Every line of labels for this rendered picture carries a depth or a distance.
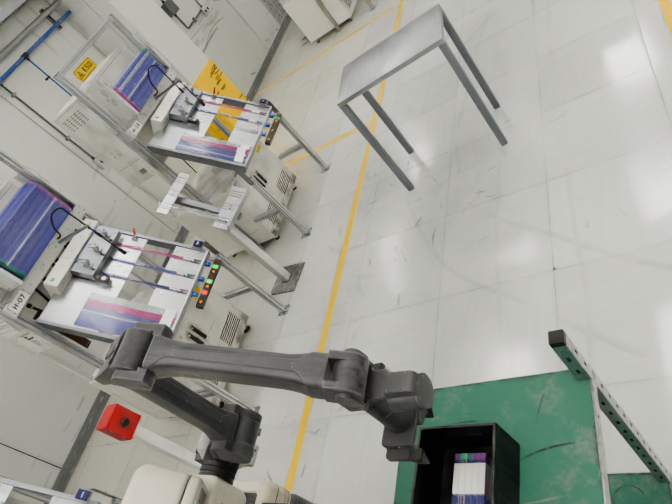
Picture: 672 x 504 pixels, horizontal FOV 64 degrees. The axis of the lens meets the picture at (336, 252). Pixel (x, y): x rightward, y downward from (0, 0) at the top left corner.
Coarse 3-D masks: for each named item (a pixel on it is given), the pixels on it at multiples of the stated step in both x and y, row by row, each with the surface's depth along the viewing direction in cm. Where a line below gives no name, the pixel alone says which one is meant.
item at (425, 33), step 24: (408, 24) 320; (432, 24) 298; (384, 48) 321; (408, 48) 299; (432, 48) 285; (360, 72) 322; (384, 72) 300; (456, 72) 294; (480, 72) 338; (360, 120) 325; (384, 120) 367; (408, 144) 381; (504, 144) 324
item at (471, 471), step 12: (456, 456) 111; (468, 456) 110; (480, 456) 108; (456, 468) 110; (468, 468) 108; (480, 468) 107; (456, 480) 108; (468, 480) 107; (480, 480) 105; (456, 492) 107; (468, 492) 105; (480, 492) 104
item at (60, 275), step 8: (88, 224) 317; (96, 224) 318; (80, 232) 313; (88, 232) 313; (72, 240) 309; (80, 240) 309; (88, 240) 313; (72, 248) 305; (80, 248) 306; (64, 256) 302; (72, 256) 302; (56, 264) 298; (64, 264) 298; (72, 264) 300; (56, 272) 295; (64, 272) 295; (48, 280) 291; (56, 280) 292; (64, 280) 296; (48, 288) 292; (56, 288) 291; (64, 288) 298
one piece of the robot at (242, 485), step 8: (240, 488) 172; (248, 488) 170; (256, 488) 167; (264, 488) 166; (272, 488) 166; (280, 488) 169; (248, 496) 168; (256, 496) 166; (264, 496) 164; (272, 496) 165; (280, 496) 168; (288, 496) 170; (296, 496) 174
